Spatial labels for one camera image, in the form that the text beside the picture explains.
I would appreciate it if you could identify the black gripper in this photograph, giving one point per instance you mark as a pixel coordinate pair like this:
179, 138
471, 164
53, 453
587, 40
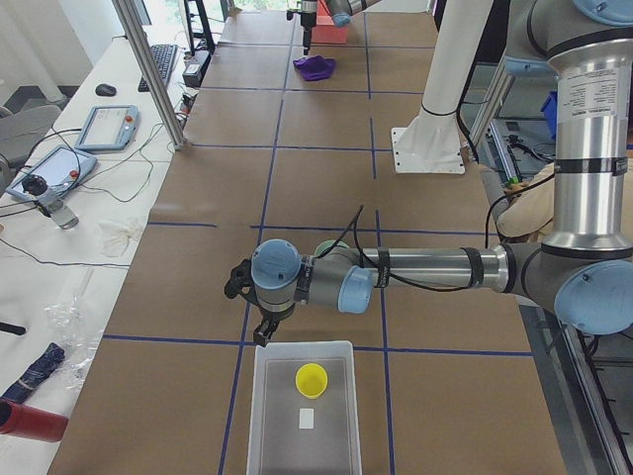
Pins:
271, 315
307, 22

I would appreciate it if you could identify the yellow plastic cup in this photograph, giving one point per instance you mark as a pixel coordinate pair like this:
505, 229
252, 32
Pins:
311, 380

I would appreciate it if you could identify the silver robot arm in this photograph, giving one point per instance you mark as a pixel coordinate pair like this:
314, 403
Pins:
581, 271
342, 7

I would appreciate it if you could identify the white label in box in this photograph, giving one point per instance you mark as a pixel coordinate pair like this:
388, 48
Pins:
306, 418

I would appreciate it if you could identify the clear plastic storage box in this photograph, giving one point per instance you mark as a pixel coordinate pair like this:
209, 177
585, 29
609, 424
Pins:
291, 433

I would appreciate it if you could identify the black power box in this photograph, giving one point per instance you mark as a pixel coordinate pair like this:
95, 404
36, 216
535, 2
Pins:
196, 68

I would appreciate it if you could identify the pink plastic bin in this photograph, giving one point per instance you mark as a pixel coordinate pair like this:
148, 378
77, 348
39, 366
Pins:
331, 30

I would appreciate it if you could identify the purple microfibre cloth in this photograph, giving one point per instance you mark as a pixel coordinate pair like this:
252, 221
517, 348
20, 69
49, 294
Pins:
315, 68

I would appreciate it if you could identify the mint green bowl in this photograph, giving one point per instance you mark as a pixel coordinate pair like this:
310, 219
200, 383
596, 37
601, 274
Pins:
328, 245

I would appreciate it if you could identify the black keyboard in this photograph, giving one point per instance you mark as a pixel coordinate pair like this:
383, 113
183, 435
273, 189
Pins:
164, 57

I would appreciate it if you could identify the crumpled white cloth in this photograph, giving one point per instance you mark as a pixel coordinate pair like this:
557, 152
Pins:
116, 236

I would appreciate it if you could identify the crumpled clear plastic wrap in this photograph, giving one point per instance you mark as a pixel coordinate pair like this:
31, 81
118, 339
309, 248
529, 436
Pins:
79, 340

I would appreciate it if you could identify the black computer mouse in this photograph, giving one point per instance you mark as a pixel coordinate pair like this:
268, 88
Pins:
105, 90

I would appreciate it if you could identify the folded blue umbrella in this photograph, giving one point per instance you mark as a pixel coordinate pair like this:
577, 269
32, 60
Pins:
35, 375

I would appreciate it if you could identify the far teach pendant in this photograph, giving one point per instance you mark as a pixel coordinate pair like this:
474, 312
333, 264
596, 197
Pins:
108, 128

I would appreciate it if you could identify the teach pendant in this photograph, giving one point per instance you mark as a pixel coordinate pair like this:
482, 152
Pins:
63, 169
108, 128

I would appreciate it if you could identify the clear bottle black cap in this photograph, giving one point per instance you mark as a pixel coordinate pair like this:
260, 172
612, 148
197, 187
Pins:
48, 202

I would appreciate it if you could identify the red water bottle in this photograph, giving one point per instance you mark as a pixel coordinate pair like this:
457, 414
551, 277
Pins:
28, 422

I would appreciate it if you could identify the near teach pendant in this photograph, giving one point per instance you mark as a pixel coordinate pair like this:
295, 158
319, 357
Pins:
63, 169

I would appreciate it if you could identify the person in tan shirt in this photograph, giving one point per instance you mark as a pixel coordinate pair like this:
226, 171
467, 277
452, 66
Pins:
527, 217

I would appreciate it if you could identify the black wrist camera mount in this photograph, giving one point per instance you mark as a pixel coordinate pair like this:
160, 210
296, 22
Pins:
291, 13
240, 283

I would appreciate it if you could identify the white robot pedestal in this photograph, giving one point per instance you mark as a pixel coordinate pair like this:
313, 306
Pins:
430, 144

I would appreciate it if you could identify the aluminium frame post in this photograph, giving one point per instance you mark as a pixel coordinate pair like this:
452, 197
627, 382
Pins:
130, 20

